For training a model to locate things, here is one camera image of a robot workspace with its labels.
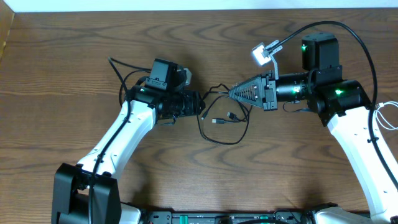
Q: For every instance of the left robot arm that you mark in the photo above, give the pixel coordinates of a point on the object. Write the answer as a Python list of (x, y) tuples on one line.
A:
[(88, 191)]

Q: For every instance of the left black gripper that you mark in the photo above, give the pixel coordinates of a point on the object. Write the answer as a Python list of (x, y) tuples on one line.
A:
[(194, 104)]

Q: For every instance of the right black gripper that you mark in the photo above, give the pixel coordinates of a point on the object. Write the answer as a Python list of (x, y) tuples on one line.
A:
[(262, 101)]

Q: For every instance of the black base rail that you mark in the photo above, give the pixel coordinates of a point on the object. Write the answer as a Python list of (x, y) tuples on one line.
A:
[(233, 217)]

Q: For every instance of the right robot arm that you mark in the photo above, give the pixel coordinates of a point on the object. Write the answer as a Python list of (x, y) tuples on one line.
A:
[(345, 109)]

